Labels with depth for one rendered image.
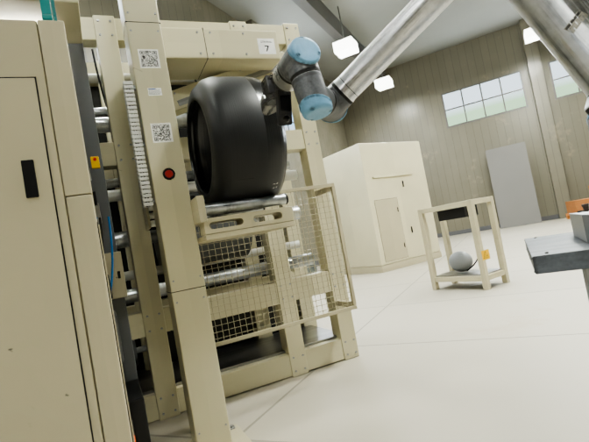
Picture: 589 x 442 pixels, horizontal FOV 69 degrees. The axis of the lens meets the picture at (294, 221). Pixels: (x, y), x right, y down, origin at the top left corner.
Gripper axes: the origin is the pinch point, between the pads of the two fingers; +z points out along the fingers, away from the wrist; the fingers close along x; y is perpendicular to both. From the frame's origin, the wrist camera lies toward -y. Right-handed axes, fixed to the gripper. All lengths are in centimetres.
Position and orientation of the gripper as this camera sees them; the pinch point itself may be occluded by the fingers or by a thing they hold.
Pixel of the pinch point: (266, 114)
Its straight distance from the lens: 157.4
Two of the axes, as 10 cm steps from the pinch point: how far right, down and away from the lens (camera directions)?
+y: -2.3, -9.6, 1.5
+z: -3.7, 2.3, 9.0
